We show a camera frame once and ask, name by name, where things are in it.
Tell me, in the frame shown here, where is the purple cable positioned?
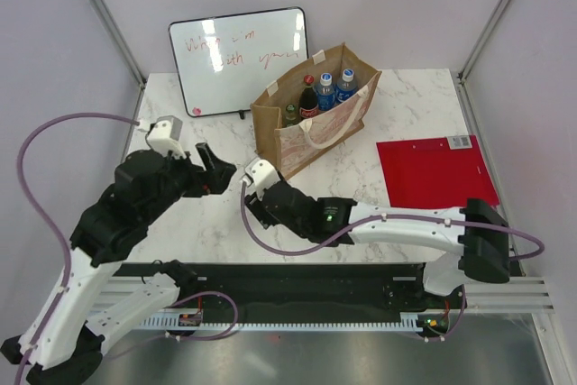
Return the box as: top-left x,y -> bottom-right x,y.
15,113 -> 143,385
240,181 -> 545,344

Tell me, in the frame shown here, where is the Coca-Cola glass bottle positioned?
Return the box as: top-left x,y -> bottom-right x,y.
298,75 -> 319,120

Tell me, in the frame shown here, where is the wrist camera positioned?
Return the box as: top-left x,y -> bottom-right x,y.
137,115 -> 187,159
242,157 -> 282,200

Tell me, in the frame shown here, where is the clear soda water bottle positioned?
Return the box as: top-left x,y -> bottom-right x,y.
284,118 -> 299,127

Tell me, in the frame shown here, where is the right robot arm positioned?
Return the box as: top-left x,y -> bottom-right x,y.
241,180 -> 510,307

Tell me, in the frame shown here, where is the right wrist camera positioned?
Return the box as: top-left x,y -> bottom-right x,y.
242,157 -> 282,200

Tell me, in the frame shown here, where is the brown canvas tote bag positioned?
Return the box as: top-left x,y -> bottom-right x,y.
251,44 -> 381,179

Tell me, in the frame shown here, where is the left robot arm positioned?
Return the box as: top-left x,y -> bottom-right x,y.
1,143 -> 236,384

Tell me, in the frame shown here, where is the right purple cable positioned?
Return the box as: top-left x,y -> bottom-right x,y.
240,181 -> 545,344

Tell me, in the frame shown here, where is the blue-label water bottle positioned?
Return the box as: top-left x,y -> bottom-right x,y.
315,72 -> 335,112
335,69 -> 358,104

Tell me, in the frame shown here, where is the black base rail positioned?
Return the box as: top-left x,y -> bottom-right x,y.
112,260 -> 468,327

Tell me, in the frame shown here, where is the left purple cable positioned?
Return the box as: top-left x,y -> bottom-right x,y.
15,113 -> 143,385

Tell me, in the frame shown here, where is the white cable duct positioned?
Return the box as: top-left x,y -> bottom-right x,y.
135,310 -> 450,333

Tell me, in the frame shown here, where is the white dry-erase board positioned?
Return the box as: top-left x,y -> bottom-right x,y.
169,6 -> 308,117

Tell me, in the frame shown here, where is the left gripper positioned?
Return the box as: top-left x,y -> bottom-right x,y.
142,142 -> 237,224

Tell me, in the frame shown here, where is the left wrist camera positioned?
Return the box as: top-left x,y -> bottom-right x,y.
137,115 -> 187,159

